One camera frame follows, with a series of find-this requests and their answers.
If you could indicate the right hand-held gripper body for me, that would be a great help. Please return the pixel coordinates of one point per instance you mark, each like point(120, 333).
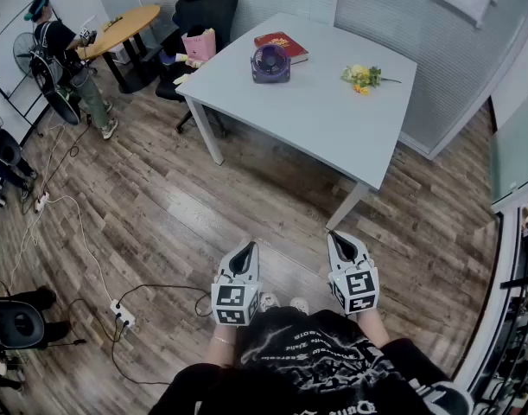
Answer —
point(358, 285)

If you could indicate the black office chair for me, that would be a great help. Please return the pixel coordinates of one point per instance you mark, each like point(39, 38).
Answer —
point(207, 9)

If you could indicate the glass door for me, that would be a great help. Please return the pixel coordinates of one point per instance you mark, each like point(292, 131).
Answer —
point(516, 154)

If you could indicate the white table leg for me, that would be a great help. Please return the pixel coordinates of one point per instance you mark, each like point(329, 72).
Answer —
point(205, 130)
point(347, 206)

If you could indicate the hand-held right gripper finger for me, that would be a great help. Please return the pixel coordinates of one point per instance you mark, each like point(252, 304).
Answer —
point(363, 251)
point(331, 253)

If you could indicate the yellow flower bouquet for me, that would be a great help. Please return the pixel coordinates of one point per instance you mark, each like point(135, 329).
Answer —
point(360, 75)

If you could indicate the pale yellow pink flower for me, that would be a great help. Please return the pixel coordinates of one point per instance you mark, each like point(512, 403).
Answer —
point(180, 79)

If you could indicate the round wooden table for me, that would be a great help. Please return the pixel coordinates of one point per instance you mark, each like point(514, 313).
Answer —
point(125, 26)

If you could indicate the purple grey small desk fan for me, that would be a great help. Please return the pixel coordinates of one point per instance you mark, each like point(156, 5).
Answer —
point(270, 65)

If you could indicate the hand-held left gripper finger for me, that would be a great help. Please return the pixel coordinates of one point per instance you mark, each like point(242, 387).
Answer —
point(257, 270)
point(227, 263)

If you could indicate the red hardcover book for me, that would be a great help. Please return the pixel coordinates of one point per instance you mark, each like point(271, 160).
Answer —
point(291, 46)

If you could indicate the person's black printed shirt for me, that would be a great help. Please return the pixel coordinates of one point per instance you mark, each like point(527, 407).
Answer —
point(315, 370)

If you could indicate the black framed whiteboard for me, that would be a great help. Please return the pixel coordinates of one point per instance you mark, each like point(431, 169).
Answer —
point(4, 59)

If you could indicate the white box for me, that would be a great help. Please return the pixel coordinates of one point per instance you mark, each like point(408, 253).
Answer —
point(123, 52)

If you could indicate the person's white shoe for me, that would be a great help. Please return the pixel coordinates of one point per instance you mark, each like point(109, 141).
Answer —
point(299, 304)
point(269, 301)

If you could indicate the person's left forearm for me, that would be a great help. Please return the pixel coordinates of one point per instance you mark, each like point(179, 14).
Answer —
point(222, 353)

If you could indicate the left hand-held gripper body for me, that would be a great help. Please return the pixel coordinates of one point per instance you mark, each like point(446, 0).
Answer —
point(235, 296)

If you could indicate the person's right forearm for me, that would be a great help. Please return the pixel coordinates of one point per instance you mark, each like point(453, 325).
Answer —
point(373, 327)

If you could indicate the black metal railing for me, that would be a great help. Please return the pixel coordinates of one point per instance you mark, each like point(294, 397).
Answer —
point(520, 283)

